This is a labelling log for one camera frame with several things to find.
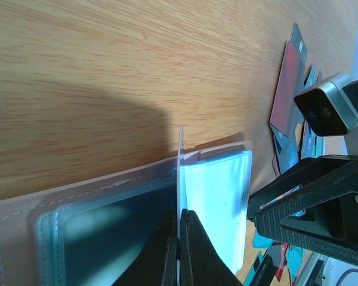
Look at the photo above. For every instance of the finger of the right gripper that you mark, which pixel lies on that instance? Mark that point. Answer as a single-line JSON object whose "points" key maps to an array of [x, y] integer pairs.
{"points": [[313, 205]]}

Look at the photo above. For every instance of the blue card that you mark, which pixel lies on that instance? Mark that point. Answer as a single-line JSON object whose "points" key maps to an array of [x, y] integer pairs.
{"points": [[181, 197], [287, 150]]}

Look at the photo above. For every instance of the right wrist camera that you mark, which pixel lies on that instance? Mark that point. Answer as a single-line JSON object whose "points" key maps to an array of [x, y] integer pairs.
{"points": [[330, 106]]}

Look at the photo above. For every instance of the red card top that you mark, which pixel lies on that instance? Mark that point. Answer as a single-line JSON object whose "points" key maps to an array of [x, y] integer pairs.
{"points": [[290, 82]]}

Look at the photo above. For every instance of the pink leather card holder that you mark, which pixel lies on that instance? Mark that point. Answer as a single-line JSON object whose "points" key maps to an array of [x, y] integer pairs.
{"points": [[88, 233]]}

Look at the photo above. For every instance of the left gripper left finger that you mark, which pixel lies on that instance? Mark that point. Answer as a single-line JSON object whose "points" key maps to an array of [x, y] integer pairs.
{"points": [[157, 262]]}

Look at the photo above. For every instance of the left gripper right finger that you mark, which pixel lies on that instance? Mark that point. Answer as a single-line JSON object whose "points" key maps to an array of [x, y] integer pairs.
{"points": [[199, 262]]}

